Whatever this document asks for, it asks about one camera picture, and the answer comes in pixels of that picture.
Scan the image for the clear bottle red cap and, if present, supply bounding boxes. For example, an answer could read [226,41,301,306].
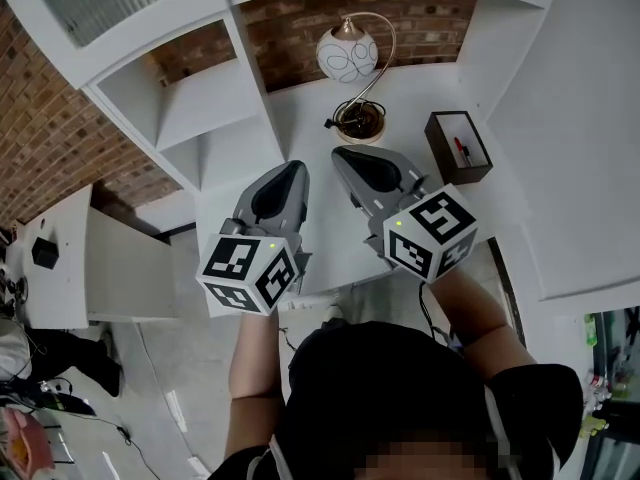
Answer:
[584,372,610,411]

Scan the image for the person's right forearm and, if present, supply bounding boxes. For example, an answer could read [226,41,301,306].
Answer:
[428,266,532,385]

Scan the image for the black rectangular pen box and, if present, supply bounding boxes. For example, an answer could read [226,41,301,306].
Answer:
[423,110,495,185]

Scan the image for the pink cloth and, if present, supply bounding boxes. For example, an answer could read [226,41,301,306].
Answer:
[0,406,57,475]

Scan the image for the red marker pen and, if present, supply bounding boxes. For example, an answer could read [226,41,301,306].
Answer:
[453,136,474,167]

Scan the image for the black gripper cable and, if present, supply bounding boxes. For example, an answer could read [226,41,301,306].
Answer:
[417,281,455,345]

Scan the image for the black floor cable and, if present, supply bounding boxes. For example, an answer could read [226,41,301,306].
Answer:
[59,406,162,480]

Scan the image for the small black box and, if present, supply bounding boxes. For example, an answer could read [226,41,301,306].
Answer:
[30,236,62,270]

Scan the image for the black lamp cable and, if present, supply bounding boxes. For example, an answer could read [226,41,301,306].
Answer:
[322,98,387,135]

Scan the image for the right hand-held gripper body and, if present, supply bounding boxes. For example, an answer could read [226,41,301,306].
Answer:
[331,144,479,285]

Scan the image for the black storage rack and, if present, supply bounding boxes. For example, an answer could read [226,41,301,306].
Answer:
[583,306,640,480]

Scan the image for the white shelf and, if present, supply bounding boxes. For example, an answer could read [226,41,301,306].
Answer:
[0,0,566,204]

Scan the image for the person's left forearm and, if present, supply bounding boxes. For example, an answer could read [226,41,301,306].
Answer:
[224,310,284,464]

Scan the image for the person's black shirt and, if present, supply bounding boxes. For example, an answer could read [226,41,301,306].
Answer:
[207,320,586,480]

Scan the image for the white globe table lamp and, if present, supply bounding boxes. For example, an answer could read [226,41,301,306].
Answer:
[315,11,397,145]

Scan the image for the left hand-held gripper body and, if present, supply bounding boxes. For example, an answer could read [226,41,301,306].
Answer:
[195,159,314,317]

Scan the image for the white side desk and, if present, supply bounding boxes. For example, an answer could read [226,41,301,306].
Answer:
[4,182,182,330]

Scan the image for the ribbed glass panel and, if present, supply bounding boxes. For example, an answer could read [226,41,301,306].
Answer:
[27,0,175,48]

